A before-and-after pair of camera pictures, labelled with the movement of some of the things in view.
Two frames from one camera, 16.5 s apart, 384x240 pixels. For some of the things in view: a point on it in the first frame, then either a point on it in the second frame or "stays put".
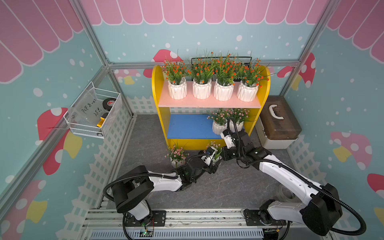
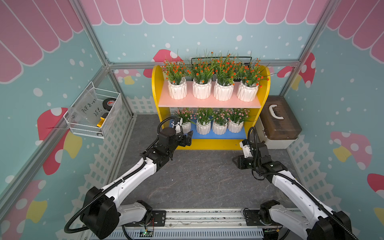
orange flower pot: (201, 72) stays put
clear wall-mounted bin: (89, 114) stays put
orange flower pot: (176, 72) stays put
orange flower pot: (250, 77) stays put
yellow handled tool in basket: (102, 120) stays put
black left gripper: (212, 169) -> (183, 142)
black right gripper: (224, 152) -> (240, 161)
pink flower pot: (240, 115) stays put
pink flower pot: (177, 154) -> (187, 116)
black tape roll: (108, 103) stays put
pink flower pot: (220, 120) stays put
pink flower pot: (218, 153) -> (203, 116)
